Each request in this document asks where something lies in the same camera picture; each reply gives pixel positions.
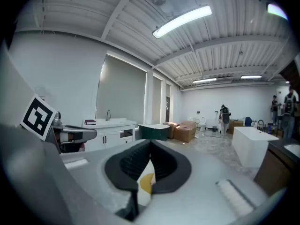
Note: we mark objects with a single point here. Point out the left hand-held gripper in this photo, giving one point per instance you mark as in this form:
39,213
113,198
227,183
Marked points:
37,115

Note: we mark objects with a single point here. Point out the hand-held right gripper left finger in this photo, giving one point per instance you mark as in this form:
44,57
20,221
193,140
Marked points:
117,172

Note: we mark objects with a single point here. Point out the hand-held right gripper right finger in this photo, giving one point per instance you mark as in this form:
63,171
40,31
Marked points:
171,172

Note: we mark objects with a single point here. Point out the dark red book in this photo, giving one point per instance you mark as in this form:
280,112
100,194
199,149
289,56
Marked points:
90,122

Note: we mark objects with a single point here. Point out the white vanity cabinet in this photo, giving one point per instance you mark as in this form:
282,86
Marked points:
110,135

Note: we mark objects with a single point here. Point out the chrome faucet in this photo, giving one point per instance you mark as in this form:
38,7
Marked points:
108,115

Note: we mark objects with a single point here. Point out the small cardboard box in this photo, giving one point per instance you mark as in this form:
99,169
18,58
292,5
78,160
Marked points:
172,129

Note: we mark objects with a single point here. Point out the large cardboard box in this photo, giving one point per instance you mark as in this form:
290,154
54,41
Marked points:
185,131

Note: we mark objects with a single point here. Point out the dark green bathtub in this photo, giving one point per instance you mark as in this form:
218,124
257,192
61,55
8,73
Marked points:
153,131

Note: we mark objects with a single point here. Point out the white toilet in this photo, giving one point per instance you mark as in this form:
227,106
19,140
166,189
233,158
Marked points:
202,124

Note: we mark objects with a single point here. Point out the medium grey roller blind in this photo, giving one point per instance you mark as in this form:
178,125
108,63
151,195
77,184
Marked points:
157,99

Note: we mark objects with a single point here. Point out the narrow grey roller blind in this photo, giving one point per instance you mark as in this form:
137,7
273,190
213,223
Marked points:
168,90

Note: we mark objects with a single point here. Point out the white rectangular bathtub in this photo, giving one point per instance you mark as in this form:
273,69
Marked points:
252,146

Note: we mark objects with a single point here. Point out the ceiling strip light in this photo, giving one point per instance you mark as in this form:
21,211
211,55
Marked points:
251,77
204,80

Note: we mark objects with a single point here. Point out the black faucet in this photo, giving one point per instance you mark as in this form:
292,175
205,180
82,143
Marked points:
260,125

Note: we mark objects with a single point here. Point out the brown vanity cabinet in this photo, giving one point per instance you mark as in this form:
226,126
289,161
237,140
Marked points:
274,167

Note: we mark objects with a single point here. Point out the long ceiling tube light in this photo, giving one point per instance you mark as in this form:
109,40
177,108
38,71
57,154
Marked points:
181,21

